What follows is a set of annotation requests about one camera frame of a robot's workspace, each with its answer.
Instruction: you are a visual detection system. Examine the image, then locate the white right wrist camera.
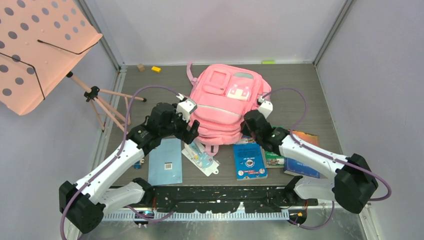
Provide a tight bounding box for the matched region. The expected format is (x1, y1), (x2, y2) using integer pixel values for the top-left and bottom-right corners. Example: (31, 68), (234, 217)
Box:
(257, 96), (274, 119)

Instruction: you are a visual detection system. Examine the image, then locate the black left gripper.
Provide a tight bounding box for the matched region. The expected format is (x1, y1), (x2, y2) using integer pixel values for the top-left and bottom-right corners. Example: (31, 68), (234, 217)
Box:
(160, 104), (199, 144)

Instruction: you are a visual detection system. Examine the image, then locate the blue paperback book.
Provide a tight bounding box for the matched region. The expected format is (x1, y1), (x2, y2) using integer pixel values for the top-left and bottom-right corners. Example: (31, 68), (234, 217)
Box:
(233, 136), (268, 181)

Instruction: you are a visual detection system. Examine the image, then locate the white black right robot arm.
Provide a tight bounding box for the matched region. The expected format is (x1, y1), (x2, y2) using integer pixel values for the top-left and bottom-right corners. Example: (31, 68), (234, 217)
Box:
(241, 110), (379, 214)

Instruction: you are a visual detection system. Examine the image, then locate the packaged blue correction tape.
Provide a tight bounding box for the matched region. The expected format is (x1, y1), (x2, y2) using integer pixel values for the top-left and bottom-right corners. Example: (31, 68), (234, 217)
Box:
(181, 140), (220, 177)

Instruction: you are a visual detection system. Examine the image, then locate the small yellow block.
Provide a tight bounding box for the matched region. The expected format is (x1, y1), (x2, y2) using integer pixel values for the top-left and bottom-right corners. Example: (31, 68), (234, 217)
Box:
(151, 66), (162, 73)

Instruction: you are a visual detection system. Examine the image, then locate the light blue notebook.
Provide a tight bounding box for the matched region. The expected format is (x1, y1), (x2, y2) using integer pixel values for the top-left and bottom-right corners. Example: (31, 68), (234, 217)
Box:
(147, 138), (183, 186)

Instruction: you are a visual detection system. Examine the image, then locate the dark blue orange book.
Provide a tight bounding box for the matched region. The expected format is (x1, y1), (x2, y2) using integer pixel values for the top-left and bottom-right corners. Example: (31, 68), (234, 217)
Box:
(283, 130), (321, 179)

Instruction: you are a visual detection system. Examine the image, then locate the pink perforated music stand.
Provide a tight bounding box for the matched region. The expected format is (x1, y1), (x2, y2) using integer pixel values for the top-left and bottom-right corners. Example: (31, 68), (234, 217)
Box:
(0, 0), (131, 129)

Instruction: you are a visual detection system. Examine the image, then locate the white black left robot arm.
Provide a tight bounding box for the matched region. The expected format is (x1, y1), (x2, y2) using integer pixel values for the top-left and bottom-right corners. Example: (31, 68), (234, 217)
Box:
(59, 99), (200, 238)

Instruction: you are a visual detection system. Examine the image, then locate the pink student backpack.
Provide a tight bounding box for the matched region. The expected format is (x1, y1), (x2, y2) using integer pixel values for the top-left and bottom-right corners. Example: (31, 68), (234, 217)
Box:
(186, 62), (272, 157)

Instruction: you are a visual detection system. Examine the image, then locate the green sticky note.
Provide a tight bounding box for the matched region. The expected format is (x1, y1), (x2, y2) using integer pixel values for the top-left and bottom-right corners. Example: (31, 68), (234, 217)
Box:
(261, 60), (276, 65)

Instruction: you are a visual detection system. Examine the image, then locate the small wooden cube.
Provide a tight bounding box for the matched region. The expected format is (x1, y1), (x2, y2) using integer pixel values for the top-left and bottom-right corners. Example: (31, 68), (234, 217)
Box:
(137, 64), (145, 72)

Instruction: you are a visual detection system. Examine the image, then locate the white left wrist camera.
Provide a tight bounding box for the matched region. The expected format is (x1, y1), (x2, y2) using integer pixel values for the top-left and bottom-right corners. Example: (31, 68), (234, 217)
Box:
(176, 93), (198, 123)

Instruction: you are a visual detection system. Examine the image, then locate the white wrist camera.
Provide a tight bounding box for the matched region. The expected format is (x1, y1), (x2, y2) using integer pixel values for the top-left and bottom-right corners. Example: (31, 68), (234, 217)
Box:
(257, 96), (274, 119)
(176, 93), (198, 123)

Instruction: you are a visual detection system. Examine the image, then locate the white slotted cable duct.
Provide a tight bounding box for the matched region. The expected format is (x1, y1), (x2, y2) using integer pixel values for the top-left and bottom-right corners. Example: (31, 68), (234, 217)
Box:
(102, 209), (290, 222)

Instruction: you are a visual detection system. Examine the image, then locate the green paperback book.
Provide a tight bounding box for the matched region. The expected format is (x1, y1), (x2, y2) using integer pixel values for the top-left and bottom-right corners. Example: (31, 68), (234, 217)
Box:
(261, 127), (286, 169)

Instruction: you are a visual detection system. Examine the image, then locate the yellow blue toy car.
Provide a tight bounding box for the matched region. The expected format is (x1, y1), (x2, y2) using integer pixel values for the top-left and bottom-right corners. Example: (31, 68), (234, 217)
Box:
(133, 158), (145, 170)

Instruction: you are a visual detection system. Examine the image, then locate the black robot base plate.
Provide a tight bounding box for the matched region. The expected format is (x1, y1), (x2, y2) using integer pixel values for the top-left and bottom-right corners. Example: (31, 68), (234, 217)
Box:
(132, 185), (318, 214)

